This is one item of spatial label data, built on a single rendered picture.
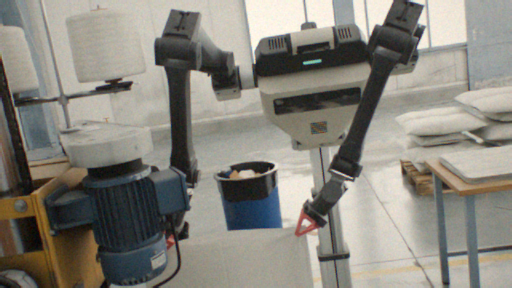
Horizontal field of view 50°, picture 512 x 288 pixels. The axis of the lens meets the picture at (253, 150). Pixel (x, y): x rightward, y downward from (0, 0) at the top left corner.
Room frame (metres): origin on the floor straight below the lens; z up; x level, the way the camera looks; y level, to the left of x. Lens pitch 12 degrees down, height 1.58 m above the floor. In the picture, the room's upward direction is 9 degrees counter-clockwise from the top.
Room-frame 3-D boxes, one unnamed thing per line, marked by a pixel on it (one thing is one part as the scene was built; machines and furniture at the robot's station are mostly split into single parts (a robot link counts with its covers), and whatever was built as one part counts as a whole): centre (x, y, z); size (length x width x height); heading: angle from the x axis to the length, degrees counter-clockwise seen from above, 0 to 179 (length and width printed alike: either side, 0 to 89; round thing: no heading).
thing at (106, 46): (1.33, 0.31, 1.61); 0.17 x 0.17 x 0.17
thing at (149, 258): (1.18, 0.31, 1.21); 0.15 x 0.15 x 0.25
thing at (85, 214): (1.15, 0.40, 1.27); 0.12 x 0.09 x 0.09; 176
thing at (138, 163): (1.18, 0.31, 1.35); 0.12 x 0.12 x 0.04
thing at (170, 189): (1.22, 0.21, 1.25); 0.10 x 0.08 x 0.12; 21
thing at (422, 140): (4.89, -1.67, 0.44); 0.66 x 0.43 x 0.13; 176
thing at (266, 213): (3.79, 0.07, 0.32); 0.51 x 0.48 x 0.65; 176
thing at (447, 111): (5.06, -1.73, 0.56); 0.66 x 0.42 x 0.13; 80
